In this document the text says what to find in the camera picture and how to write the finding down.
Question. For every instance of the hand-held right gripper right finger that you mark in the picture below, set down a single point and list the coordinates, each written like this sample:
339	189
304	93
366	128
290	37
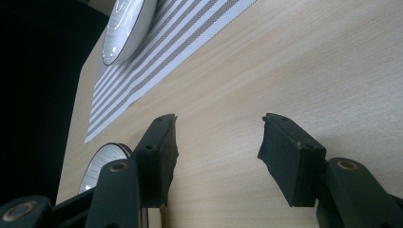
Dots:
291	161

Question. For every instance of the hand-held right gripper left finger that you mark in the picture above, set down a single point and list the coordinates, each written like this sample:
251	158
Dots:
155	158

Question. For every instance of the grey striped placemat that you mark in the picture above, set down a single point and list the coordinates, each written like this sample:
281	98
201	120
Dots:
164	53

